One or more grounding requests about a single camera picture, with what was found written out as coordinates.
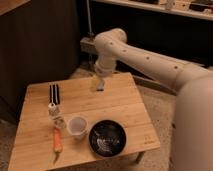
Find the wooden table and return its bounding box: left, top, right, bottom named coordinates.
left=8, top=73, right=160, bottom=171

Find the black bowl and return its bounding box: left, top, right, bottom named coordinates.
left=89, top=120, right=127, bottom=157

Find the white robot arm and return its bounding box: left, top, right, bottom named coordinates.
left=94, top=28, right=213, bottom=171

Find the orange carrot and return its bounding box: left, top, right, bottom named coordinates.
left=53, top=128, right=63, bottom=163

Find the white patterned bottle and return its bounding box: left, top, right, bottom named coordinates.
left=48, top=103, right=66, bottom=129

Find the vertical metal pole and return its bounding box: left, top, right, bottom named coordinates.
left=86, top=0, right=94, bottom=41

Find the clear plastic cup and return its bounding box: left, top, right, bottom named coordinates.
left=67, top=116, right=87, bottom=139

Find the wooden shelf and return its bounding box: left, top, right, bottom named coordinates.
left=93, top=0, right=213, bottom=21

